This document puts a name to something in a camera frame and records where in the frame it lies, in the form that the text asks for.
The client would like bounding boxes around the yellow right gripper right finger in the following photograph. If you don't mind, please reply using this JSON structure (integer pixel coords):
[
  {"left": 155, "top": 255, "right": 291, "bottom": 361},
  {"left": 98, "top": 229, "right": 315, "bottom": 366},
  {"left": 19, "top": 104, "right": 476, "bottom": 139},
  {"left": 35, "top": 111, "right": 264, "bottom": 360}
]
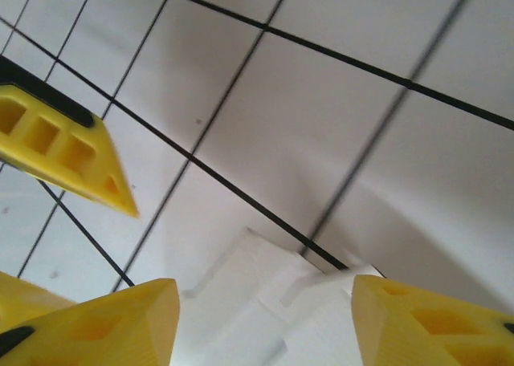
[{"left": 350, "top": 274, "right": 514, "bottom": 366}]

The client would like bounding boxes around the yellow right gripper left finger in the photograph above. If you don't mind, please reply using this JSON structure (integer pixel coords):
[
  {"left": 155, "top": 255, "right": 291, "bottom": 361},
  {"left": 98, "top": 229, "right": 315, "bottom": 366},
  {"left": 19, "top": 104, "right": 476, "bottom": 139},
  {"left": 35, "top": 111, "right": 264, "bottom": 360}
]
[{"left": 0, "top": 277, "right": 180, "bottom": 366}]

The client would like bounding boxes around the white paper box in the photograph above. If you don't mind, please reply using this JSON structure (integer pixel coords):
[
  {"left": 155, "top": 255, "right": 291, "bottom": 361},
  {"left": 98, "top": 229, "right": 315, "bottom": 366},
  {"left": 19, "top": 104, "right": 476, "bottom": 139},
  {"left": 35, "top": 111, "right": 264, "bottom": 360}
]
[{"left": 180, "top": 225, "right": 386, "bottom": 366}]

